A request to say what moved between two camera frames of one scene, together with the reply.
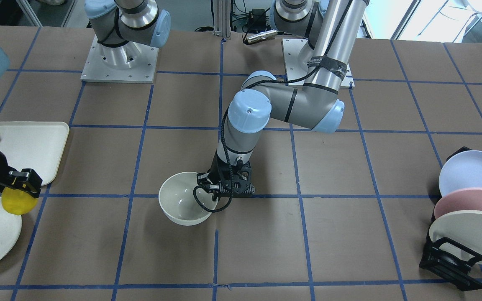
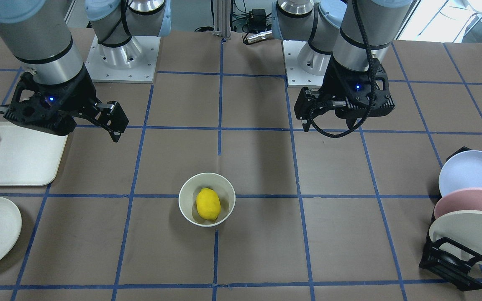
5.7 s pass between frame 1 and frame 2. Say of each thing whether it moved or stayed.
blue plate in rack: stayed
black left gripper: moved
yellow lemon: moved
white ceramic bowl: moved
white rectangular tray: stayed
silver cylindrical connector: stayed
